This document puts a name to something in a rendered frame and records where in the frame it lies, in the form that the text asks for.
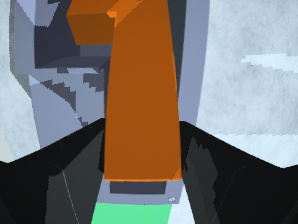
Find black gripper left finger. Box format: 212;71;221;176
0;119;105;224

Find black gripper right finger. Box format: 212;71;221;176
178;121;298;224

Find orange l-shaped part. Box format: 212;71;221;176
67;0;182;181

